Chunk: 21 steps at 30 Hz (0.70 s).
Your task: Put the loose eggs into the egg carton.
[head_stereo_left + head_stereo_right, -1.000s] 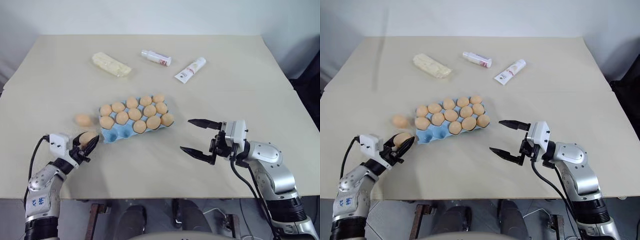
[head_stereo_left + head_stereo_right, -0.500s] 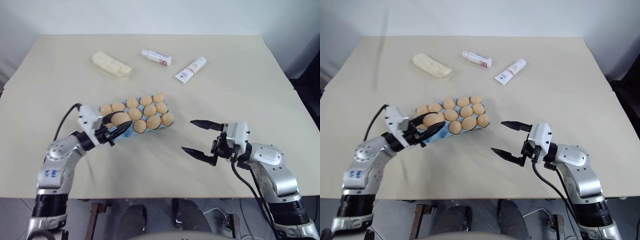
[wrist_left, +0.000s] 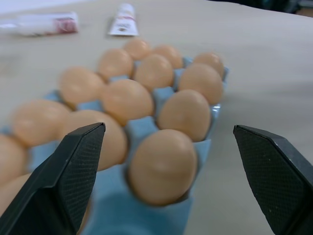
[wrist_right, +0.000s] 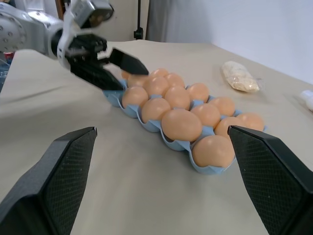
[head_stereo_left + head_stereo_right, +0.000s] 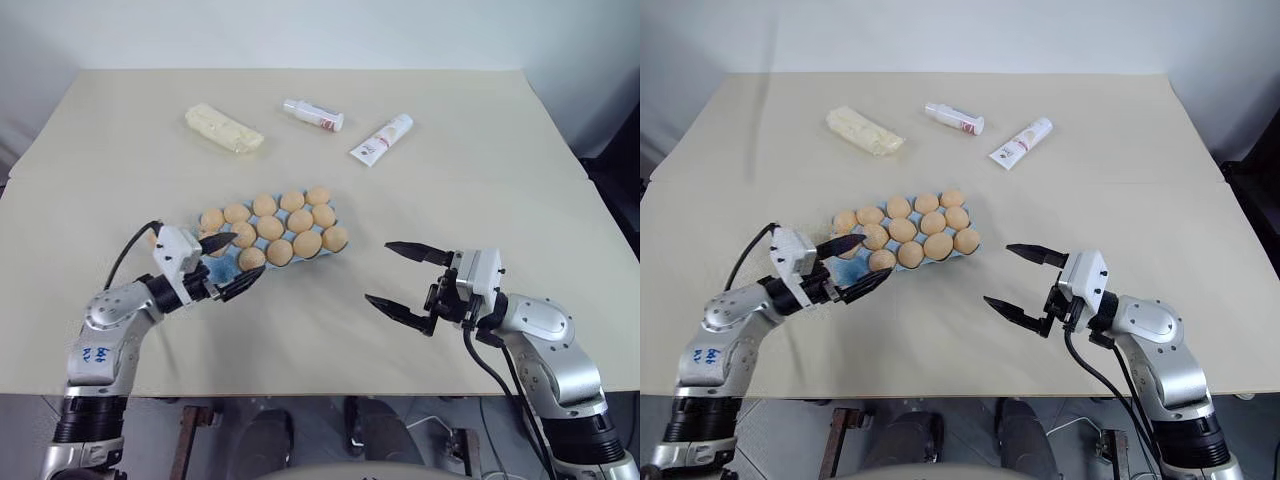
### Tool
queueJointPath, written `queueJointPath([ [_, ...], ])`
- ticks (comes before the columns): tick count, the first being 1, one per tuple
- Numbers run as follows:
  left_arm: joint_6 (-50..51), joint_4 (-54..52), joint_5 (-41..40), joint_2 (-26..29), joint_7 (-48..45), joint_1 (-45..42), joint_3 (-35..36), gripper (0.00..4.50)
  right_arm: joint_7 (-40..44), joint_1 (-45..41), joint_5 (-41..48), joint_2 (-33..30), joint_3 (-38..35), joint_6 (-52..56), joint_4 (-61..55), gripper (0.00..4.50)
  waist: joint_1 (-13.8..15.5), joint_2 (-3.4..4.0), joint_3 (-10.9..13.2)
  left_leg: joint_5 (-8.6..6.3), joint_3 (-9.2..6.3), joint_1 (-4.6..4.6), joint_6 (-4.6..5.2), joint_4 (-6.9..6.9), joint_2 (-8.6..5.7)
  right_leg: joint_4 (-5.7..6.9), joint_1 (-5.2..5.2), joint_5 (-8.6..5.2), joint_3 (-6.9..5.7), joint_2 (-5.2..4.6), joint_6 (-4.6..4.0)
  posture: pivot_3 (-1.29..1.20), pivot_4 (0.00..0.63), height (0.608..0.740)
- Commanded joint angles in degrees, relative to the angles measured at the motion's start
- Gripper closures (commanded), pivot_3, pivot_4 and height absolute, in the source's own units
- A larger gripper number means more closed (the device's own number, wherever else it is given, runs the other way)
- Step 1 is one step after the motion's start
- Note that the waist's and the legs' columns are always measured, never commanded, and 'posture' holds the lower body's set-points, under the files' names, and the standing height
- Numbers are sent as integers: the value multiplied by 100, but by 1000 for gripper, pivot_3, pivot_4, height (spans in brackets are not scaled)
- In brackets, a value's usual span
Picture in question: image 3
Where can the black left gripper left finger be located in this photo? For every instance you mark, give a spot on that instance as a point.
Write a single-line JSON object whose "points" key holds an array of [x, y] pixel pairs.
{"points": [[53, 186]]}

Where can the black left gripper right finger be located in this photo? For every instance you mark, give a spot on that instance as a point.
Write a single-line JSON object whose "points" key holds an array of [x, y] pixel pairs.
{"points": [[274, 176]]}

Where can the blue egg tray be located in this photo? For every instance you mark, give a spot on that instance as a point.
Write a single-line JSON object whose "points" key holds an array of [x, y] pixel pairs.
{"points": [[141, 127]]}

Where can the white tube with red end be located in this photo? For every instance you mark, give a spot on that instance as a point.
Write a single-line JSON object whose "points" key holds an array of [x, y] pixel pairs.
{"points": [[49, 23]]}

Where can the white tube with red print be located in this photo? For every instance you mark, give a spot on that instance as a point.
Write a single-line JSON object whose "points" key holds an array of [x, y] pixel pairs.
{"points": [[124, 22]]}

